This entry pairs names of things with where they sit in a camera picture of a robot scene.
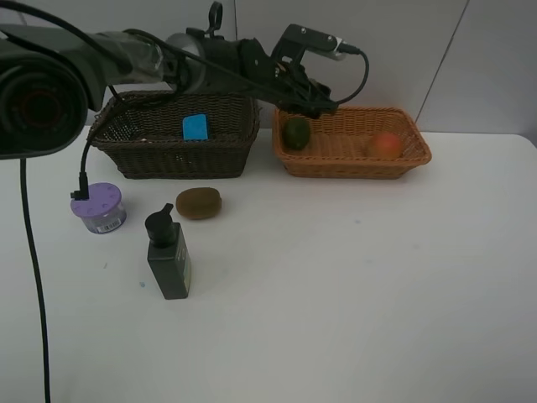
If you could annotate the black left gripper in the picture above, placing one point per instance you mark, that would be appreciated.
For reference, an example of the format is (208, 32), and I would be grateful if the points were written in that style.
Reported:
(243, 67)

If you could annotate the green lime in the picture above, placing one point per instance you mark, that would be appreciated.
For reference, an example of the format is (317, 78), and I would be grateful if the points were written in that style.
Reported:
(296, 133)

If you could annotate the orange red peach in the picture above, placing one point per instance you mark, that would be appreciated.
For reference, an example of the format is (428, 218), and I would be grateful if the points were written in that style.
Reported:
(385, 145)

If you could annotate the blue whiteboard eraser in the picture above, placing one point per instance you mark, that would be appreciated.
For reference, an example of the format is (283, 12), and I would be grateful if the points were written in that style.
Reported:
(195, 127)

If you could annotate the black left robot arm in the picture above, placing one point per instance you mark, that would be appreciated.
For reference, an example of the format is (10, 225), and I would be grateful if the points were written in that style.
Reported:
(51, 79)

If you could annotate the orange wicker basket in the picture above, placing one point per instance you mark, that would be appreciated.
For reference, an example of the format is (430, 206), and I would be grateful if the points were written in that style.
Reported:
(338, 146)

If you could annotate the brown kiwi fruit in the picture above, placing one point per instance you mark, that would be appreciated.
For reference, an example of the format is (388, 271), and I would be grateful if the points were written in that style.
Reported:
(199, 203)

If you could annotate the dark brown wicker basket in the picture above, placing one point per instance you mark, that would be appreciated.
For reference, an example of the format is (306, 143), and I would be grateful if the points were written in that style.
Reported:
(148, 144)

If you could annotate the dark green pump bottle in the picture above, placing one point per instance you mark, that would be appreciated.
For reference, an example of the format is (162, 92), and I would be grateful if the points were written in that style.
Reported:
(168, 255)

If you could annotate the purple lidded round jar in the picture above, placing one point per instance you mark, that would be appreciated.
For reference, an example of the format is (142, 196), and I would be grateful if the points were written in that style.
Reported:
(103, 211)

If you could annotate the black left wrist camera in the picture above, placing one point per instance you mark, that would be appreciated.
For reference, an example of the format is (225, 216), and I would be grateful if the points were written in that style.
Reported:
(296, 40)

